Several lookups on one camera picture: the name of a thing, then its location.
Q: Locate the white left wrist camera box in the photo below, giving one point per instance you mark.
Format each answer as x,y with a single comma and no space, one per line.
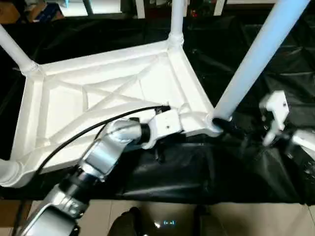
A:
167,125

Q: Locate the black mat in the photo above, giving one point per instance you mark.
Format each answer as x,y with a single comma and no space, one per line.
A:
184,177

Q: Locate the grey metal pole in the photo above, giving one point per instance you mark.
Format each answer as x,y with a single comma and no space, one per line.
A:
88,7

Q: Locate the blue printed package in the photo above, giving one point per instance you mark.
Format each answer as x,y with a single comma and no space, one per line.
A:
46,13

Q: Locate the light brown wooden shelf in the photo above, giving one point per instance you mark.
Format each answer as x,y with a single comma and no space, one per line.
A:
8,14

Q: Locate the dark left robot foot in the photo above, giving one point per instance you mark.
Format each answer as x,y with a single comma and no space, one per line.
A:
125,223

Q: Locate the brown cardboard sheet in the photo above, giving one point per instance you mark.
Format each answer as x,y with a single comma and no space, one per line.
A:
12,214

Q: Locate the white plastic table top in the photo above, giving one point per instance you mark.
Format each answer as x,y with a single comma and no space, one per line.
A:
73,103

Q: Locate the white glass door cabinet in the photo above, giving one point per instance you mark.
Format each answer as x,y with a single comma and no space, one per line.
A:
140,8

